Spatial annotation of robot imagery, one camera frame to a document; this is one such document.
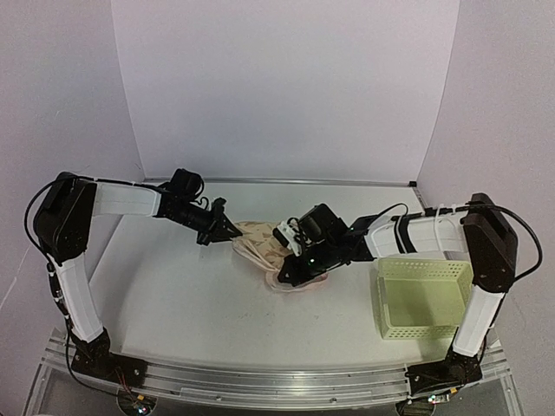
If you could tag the pink bra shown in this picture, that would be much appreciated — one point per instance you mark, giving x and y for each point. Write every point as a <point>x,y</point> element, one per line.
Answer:
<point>303,287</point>

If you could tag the floral mesh laundry bag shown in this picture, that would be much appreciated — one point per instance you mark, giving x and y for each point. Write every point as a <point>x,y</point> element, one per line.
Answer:
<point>258,245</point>

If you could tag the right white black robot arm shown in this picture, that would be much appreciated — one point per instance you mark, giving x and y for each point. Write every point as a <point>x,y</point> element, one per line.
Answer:
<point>478,229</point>

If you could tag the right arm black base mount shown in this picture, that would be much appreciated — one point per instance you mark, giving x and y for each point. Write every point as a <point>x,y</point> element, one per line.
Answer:
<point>454,371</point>

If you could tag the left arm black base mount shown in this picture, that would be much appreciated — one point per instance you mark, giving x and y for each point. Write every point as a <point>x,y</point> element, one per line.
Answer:
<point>95,359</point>

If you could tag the pale yellow plastic basket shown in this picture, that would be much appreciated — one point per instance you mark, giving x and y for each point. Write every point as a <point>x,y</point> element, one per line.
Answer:
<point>421,298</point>

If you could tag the aluminium front rail frame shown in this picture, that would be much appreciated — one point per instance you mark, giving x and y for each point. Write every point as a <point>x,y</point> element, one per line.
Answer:
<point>264,387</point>

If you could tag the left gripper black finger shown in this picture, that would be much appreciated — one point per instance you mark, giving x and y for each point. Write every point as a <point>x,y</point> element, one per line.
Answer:
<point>216,234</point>
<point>221,225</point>

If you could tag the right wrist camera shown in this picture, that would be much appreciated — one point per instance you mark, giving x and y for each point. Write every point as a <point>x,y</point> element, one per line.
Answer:
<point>289,237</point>

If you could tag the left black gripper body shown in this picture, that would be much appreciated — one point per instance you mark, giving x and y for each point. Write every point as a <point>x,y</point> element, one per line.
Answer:
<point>194,217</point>

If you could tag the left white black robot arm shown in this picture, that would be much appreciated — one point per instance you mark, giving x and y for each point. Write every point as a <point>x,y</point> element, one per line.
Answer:
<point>62,224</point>

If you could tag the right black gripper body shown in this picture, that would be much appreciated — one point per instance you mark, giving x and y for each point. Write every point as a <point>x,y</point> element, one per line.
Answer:
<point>325,257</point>

